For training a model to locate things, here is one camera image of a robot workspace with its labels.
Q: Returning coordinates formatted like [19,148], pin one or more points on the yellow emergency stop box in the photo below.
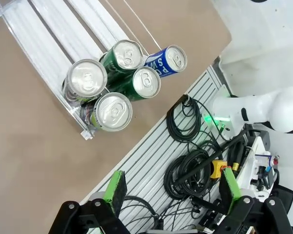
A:
[218,168]

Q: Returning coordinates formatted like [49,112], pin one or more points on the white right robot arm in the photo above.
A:
[271,109]

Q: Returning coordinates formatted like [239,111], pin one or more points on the black Pepsi can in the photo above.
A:
[86,78]
[113,111]

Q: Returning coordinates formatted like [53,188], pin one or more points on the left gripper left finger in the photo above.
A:
[114,192]

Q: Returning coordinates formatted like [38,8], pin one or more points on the green Chilsung cider can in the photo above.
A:
[127,54]
[146,81]

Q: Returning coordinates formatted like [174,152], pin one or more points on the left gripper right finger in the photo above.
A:
[230,192]

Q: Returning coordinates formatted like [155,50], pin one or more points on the white control unit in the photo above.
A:
[258,165]

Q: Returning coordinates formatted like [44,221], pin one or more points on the blue Pocari Sweat can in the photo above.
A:
[175,59]

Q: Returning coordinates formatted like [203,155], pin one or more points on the clear acrylic can rack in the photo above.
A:
[39,41]

